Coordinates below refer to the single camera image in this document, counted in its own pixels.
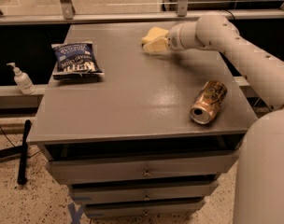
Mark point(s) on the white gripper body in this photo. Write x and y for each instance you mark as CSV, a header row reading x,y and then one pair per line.
x,y
176,36

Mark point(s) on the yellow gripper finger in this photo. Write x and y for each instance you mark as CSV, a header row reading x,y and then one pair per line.
x,y
158,45

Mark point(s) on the yellow sponge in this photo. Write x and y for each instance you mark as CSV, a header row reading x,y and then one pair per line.
x,y
153,33

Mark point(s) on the blue chip bag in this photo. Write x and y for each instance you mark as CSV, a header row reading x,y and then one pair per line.
x,y
75,60

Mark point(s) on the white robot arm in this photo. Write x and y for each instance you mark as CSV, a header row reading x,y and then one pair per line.
x,y
259,184

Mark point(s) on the orange soda can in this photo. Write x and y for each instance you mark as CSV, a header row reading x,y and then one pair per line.
x,y
208,101

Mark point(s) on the grey drawer cabinet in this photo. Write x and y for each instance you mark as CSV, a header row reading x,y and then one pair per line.
x,y
139,107

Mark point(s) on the grey metal railing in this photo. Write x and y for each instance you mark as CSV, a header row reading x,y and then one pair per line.
x,y
87,11

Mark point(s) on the white pump bottle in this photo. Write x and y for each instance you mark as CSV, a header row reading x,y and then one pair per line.
x,y
22,80

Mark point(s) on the top grey drawer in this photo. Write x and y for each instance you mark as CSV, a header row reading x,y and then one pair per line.
x,y
96,171

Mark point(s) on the grey drawer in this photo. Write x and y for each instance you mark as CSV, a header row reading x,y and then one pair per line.
x,y
96,171
152,192
143,208

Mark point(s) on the middle grey drawer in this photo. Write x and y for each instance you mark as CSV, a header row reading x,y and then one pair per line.
x,y
152,192

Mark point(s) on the bottom grey drawer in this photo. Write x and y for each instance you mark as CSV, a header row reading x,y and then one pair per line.
x,y
143,208

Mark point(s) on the black stand leg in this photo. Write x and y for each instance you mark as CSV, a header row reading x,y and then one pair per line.
x,y
24,151

